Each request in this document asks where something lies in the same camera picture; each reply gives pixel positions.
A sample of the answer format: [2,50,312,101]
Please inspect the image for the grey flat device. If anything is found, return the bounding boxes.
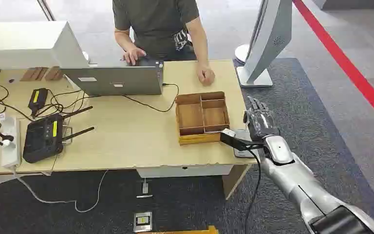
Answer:
[233,129,256,159]

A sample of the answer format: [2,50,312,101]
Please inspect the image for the wooden compartment box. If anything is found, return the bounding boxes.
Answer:
[175,91,230,146]

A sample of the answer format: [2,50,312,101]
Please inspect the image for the large white box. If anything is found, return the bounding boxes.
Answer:
[0,20,90,70]

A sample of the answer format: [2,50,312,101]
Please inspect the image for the black remote controller antennas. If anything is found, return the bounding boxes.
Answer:
[22,106,95,164]

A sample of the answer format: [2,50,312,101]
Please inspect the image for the black charger yellow label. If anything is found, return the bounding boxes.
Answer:
[28,88,49,117]

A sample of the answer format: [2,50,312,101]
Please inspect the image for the wooden block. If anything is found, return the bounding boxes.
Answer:
[20,67,49,82]
[44,66,64,81]

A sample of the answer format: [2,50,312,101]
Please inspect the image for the silver floor socket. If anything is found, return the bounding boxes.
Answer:
[133,211,153,234]

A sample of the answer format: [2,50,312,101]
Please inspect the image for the white desk drawer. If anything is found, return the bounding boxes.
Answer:
[136,164,235,179]

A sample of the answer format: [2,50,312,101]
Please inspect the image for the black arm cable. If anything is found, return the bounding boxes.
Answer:
[243,147,262,234]

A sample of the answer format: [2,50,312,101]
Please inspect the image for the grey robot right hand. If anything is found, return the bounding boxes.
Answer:
[243,96,281,142]

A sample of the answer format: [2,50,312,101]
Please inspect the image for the silver laptop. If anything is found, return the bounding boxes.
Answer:
[61,57,165,97]

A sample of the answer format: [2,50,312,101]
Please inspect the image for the black laptop cable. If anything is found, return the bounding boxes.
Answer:
[122,83,180,113]

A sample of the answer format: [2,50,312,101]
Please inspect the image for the small metal floor fitting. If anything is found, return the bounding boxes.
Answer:
[136,178,154,199]

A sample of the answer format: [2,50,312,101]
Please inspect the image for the white power strip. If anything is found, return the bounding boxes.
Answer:
[0,116,22,169]

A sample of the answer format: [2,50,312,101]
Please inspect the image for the red floor tape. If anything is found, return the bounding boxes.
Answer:
[292,0,374,132]

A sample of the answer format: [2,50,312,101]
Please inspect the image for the yellow wooden piece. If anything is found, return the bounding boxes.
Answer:
[148,225,219,234]

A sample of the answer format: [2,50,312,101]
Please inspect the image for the person's left hand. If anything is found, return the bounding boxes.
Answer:
[196,64,216,87]

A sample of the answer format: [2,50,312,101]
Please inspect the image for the white power cable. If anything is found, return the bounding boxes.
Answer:
[12,166,109,214]

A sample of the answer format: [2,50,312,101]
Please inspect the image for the pale wooden desk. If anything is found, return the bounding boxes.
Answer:
[0,59,259,200]

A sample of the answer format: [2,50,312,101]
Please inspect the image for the white round stand base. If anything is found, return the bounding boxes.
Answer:
[234,43,255,64]

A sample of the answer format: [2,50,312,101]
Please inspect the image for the dark metal stand leg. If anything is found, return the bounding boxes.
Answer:
[37,0,56,22]

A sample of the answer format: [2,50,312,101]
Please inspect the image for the white standing display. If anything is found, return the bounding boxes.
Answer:
[236,0,294,88]

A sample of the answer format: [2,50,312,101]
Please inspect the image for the black plug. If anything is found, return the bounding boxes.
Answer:
[0,130,15,143]

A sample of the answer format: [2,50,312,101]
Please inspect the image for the black tangled cables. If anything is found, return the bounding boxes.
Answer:
[0,68,89,147]

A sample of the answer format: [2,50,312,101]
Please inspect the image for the person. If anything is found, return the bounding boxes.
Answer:
[112,0,216,87]

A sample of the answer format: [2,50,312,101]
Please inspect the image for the person's right hand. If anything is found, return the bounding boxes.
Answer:
[122,47,147,66]

